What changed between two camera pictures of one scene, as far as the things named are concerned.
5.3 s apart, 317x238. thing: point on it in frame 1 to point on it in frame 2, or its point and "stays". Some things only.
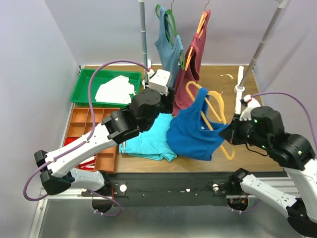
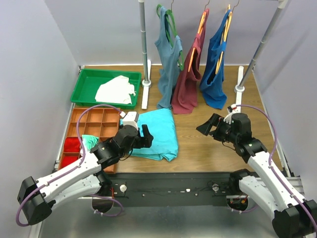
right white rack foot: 238,89 stays
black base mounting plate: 164,189 stays
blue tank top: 190,133 to 212,84
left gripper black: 169,99 to 142,138
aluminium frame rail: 72,215 stays
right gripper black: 231,133 to 216,120
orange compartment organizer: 80,126 stays
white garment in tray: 117,90 stays
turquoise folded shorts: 153,143 stays
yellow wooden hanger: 224,121 to 228,19
